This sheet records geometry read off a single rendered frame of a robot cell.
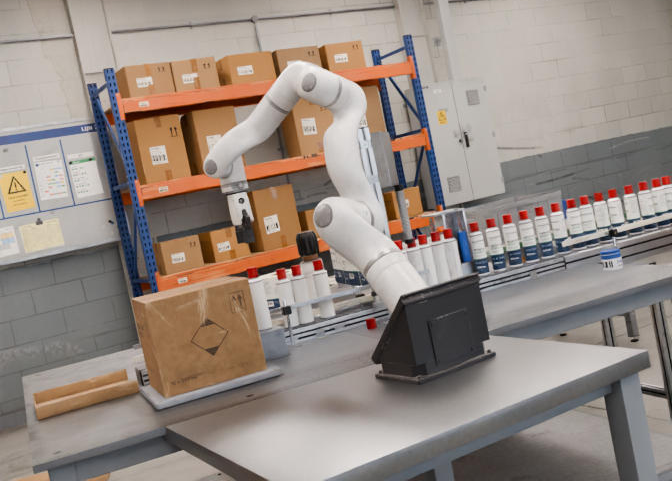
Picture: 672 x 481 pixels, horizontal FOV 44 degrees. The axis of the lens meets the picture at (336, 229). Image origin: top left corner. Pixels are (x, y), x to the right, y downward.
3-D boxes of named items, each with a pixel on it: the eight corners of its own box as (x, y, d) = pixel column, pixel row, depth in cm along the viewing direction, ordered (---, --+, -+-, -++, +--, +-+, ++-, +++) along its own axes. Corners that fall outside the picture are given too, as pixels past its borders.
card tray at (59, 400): (128, 380, 280) (125, 368, 280) (139, 392, 256) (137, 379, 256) (35, 405, 269) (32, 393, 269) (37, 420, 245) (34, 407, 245)
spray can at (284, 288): (297, 324, 291) (285, 267, 290) (302, 326, 287) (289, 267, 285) (283, 328, 289) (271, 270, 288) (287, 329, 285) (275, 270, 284)
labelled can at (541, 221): (550, 256, 330) (540, 205, 329) (558, 256, 326) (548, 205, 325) (539, 259, 329) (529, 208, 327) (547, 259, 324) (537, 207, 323)
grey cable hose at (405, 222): (411, 242, 296) (400, 184, 295) (416, 242, 293) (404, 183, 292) (403, 244, 295) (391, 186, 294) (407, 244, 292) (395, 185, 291)
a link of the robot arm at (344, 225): (412, 253, 225) (365, 195, 237) (370, 245, 211) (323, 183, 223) (384, 285, 229) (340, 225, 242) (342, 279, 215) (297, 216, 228)
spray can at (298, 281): (311, 320, 293) (299, 263, 292) (316, 322, 288) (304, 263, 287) (297, 324, 291) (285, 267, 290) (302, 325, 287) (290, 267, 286)
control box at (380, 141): (399, 184, 300) (389, 131, 299) (392, 186, 283) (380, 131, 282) (372, 189, 302) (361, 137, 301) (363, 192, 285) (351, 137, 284)
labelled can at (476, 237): (485, 274, 320) (475, 221, 319) (493, 274, 315) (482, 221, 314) (474, 277, 318) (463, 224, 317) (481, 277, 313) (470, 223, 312)
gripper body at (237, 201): (250, 186, 263) (258, 221, 264) (242, 188, 273) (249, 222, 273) (227, 190, 260) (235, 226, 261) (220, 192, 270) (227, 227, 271)
